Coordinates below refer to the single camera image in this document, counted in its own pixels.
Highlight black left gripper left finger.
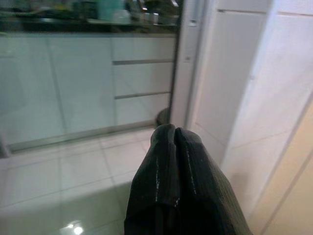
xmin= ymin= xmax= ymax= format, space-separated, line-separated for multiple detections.
xmin=123 ymin=123 xmax=181 ymax=235

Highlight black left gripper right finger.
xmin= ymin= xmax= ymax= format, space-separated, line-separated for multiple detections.
xmin=175 ymin=126 xmax=254 ymax=235

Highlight dark kitchen countertop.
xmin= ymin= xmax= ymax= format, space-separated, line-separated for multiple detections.
xmin=0 ymin=17 xmax=178 ymax=34

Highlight dark round floor object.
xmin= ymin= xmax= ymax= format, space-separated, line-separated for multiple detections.
xmin=157 ymin=107 xmax=172 ymax=127

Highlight white glossy drawer front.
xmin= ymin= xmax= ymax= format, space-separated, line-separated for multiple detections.
xmin=113 ymin=94 xmax=172 ymax=127
xmin=112 ymin=63 xmax=175 ymax=97
xmin=112 ymin=36 xmax=176 ymax=62

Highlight white panel door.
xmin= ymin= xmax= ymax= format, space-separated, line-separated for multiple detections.
xmin=221 ymin=11 xmax=313 ymax=221
xmin=195 ymin=9 xmax=269 ymax=160

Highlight white glossy base cabinet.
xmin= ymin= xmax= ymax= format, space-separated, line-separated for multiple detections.
xmin=0 ymin=33 xmax=177 ymax=152

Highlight teal container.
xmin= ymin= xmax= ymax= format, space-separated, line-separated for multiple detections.
xmin=97 ymin=0 xmax=126 ymax=21

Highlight white door frame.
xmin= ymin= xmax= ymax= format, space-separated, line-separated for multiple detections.
xmin=171 ymin=0 xmax=217 ymax=130

